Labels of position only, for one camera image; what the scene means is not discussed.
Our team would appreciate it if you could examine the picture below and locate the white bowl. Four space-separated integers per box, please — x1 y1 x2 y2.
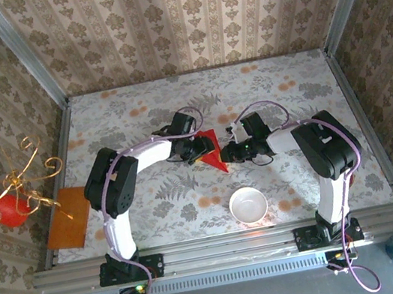
226 183 272 228

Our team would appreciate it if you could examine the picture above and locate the orange wooden board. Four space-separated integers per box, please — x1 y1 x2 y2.
36 184 97 254

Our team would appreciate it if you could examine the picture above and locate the aluminium mounting rail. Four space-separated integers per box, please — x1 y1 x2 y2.
29 204 393 294

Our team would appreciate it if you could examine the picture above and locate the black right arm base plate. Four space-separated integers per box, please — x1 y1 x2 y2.
292 215 365 253

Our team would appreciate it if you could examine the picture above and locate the aluminium table side rail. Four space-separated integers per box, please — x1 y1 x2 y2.
322 37 393 215
15 97 98 271

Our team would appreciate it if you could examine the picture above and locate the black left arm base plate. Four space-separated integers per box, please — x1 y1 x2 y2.
95 252 167 289

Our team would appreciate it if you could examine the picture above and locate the slotted grey cable duct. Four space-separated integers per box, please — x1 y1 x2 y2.
77 250 331 294

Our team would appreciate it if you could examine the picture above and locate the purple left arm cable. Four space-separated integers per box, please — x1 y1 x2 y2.
85 103 236 294

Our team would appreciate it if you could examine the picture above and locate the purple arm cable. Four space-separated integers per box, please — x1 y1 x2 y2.
85 103 236 294
233 85 383 294

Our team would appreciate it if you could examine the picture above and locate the gold wire ornament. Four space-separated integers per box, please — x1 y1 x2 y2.
0 130 75 233

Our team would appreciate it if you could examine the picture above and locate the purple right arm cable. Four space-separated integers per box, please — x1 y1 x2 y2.
233 85 383 294

